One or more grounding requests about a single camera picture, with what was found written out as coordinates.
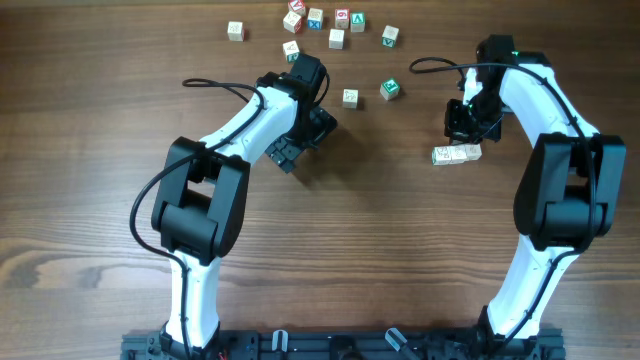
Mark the blue edged wooden block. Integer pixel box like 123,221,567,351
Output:
464,144,482,161

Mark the blue P wooden block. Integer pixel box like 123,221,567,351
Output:
448,145,468,164

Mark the wooden picture block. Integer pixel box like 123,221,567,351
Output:
432,146,452,166

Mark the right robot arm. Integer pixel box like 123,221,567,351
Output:
438,35,626,359

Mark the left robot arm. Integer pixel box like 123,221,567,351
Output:
151,55,337,359

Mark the wooden block lowest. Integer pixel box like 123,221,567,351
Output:
342,89,359,109

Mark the green side block left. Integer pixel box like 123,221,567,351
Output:
283,40,300,63

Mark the green E block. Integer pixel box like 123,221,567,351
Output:
380,78,400,101

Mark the plain wooden block centre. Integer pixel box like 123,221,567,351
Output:
329,29,345,50

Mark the plain wooden block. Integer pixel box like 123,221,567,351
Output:
227,21,245,42
329,29,345,50

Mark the red edged wooden block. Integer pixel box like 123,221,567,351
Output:
283,11,303,33

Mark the blue X block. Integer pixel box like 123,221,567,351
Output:
307,8,324,30

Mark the red 9 block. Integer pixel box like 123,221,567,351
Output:
335,8,350,29

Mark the green A block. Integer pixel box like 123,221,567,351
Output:
350,12,366,32

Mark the green V block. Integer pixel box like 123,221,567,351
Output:
381,25,399,48

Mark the red letter block top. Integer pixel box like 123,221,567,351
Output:
287,0,306,17

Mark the plain wooden block far left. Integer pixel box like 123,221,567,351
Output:
227,21,245,42

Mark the left camera cable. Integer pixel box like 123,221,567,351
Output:
128,77,266,360

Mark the camera cable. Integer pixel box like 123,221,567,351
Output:
408,56,601,351
128,77,266,360

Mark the right camera cable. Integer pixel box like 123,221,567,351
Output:
408,56,601,351

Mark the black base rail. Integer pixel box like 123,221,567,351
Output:
119,327,566,360

